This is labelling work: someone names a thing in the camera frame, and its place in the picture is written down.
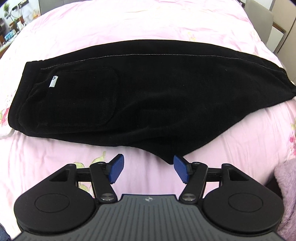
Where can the pink floral bed sheet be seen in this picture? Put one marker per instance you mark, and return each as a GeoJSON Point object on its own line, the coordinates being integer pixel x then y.
{"type": "Point", "coordinates": [161, 25]}

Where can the purple fuzzy blanket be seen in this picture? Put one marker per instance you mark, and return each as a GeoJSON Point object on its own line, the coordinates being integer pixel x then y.
{"type": "Point", "coordinates": [287, 197]}

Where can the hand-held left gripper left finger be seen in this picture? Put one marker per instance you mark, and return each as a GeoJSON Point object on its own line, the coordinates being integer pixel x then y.
{"type": "Point", "coordinates": [117, 166]}

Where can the cluttered desk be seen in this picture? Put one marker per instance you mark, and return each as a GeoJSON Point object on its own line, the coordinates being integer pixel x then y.
{"type": "Point", "coordinates": [11, 22]}

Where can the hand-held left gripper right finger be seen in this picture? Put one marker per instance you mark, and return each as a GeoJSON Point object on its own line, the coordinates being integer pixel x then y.
{"type": "Point", "coordinates": [181, 169]}

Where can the white cabinet door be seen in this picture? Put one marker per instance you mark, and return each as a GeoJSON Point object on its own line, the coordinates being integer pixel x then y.
{"type": "Point", "coordinates": [276, 36]}

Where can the black pants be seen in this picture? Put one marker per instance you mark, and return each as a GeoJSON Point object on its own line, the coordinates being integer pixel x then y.
{"type": "Point", "coordinates": [148, 102]}

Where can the grey chair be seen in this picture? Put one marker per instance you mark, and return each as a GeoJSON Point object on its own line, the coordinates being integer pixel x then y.
{"type": "Point", "coordinates": [259, 12]}

